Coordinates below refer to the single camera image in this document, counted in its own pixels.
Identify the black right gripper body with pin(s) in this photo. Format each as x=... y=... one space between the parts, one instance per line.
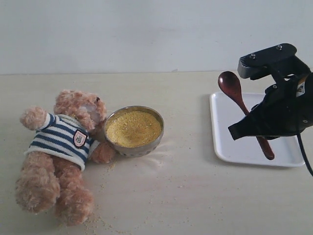
x=287 y=108

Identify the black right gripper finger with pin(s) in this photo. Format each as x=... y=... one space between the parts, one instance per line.
x=248 y=124

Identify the dark red wooden spoon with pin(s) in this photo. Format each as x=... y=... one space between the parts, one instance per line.
x=230 y=85

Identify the beige teddy bear striped sweater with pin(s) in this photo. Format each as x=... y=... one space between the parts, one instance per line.
x=51 y=174

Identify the white rectangular plastic tray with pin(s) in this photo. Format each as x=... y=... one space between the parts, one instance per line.
x=224 y=112

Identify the steel bowl of yellow grain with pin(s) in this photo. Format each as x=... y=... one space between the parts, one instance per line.
x=134 y=131

